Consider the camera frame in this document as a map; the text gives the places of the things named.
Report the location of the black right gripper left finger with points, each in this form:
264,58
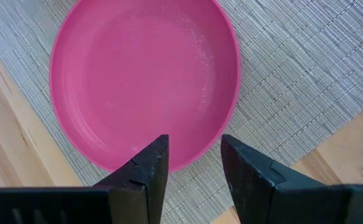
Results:
131,193

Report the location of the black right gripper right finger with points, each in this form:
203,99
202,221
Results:
262,193

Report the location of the pink plate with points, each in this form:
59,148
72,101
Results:
138,77

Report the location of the grey woven placemat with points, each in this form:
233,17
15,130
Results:
293,62

